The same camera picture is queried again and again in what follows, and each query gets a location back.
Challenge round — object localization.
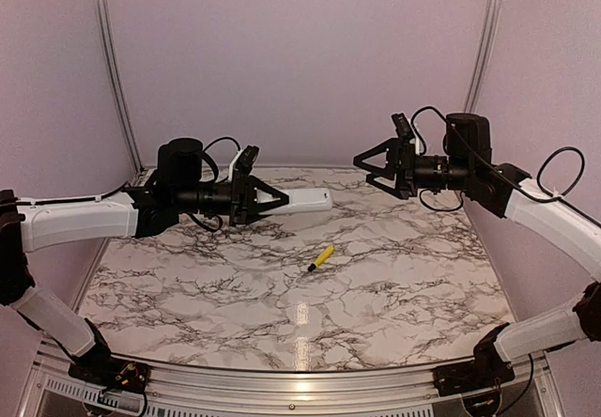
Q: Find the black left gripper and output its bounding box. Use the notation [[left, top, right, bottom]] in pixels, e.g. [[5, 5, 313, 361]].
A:
[[174, 168, 289, 226]]

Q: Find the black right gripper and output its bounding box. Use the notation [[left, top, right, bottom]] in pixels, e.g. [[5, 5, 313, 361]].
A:
[[354, 137, 473, 199]]

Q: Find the white remote control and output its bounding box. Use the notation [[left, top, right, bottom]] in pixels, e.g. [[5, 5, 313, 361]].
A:
[[260, 188, 333, 216]]

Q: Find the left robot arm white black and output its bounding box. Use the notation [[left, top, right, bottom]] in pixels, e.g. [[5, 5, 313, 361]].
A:
[[1, 138, 291, 393]]

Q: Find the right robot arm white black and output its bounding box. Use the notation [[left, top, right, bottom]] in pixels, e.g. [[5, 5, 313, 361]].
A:
[[353, 113, 600, 396]]

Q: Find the yellow screwdriver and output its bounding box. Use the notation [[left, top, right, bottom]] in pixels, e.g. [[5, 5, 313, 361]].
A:
[[307, 245, 335, 272]]

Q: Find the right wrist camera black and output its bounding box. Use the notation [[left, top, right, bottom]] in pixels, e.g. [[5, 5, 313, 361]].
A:
[[391, 113, 414, 142]]

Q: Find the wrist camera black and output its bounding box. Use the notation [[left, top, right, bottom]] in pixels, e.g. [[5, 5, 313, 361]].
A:
[[233, 145, 259, 175], [391, 113, 414, 142]]

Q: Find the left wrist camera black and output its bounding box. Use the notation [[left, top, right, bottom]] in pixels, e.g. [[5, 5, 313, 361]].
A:
[[233, 145, 259, 175]]

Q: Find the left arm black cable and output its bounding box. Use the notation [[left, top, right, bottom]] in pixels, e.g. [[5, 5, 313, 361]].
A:
[[201, 135, 243, 183]]

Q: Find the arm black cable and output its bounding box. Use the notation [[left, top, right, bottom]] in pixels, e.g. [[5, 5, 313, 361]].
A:
[[536, 147, 587, 202], [201, 135, 243, 183]]

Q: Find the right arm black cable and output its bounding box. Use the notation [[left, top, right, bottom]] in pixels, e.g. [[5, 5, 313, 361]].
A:
[[536, 147, 587, 202]]

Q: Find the right aluminium frame post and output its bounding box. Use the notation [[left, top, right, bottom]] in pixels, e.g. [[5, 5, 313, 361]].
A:
[[464, 0, 502, 113]]

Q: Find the aluminium frame post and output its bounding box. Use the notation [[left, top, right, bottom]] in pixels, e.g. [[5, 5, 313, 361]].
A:
[[464, 0, 502, 113], [94, 0, 144, 173]]

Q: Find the front aluminium rail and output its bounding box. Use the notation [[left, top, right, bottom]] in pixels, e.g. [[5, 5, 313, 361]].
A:
[[27, 341, 564, 417]]

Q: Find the left aluminium frame post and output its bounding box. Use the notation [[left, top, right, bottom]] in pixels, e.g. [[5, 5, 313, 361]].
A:
[[94, 0, 144, 173]]

